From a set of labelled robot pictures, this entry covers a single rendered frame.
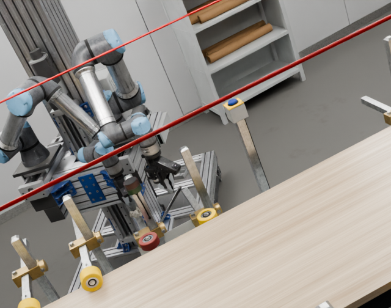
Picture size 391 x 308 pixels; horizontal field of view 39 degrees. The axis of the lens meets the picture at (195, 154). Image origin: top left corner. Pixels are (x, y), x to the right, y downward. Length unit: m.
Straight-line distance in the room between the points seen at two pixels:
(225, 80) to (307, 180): 3.21
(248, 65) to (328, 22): 0.98
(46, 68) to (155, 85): 2.30
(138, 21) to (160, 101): 0.76
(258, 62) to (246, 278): 3.79
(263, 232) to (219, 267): 0.21
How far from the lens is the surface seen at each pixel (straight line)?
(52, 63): 2.90
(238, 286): 1.84
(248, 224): 2.07
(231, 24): 5.25
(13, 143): 2.85
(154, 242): 2.20
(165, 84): 5.08
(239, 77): 5.38
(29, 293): 2.22
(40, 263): 2.33
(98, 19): 4.82
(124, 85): 2.66
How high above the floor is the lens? 2.12
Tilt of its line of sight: 27 degrees down
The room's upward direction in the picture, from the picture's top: 23 degrees counter-clockwise
